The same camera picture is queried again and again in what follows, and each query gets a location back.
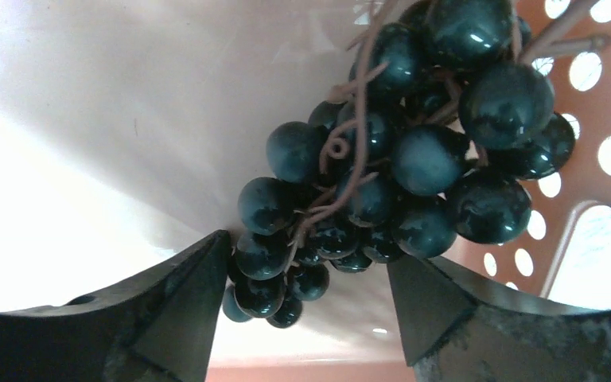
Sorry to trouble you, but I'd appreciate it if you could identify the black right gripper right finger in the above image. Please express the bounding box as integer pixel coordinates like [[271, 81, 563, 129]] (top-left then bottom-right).
[[387, 256, 611, 381]]

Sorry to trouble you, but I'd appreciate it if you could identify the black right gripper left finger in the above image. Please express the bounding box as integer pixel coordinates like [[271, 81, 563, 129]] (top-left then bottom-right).
[[0, 230, 232, 381]]

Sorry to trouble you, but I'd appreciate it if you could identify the dark toy grape bunch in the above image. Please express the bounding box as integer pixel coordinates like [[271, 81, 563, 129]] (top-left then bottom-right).
[[222, 1, 611, 329]]

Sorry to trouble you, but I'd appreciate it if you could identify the pink plastic basket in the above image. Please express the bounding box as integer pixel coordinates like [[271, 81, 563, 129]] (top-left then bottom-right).
[[0, 0, 611, 382]]

